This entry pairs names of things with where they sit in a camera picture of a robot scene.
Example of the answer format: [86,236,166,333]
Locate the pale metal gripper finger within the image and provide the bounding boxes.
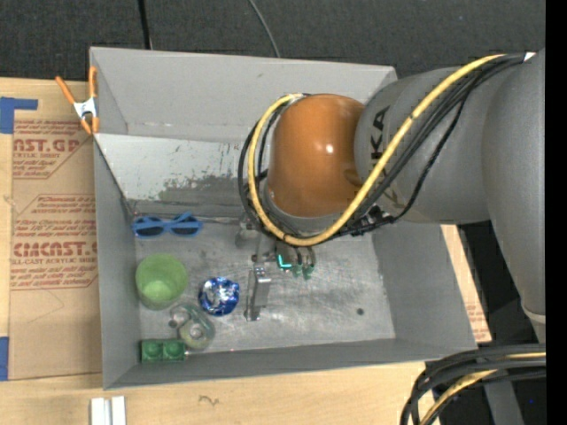
[244,268,260,322]
[256,266,273,309]

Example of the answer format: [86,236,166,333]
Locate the blue and white ball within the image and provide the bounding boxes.
[197,276,241,318]

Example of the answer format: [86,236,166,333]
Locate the grey metal bin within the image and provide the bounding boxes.
[88,45,480,391]

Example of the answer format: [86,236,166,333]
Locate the clear glass thing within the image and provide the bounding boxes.
[167,302,217,353]

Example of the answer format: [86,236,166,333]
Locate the green cup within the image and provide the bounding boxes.
[134,253,190,312]

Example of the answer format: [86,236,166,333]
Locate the green toy brick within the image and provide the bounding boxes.
[140,338,188,364]

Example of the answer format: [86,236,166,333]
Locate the blue sunglasses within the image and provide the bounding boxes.
[131,212,205,240]

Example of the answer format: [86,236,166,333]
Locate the brown cardboard board red print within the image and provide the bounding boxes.
[0,76,493,383]

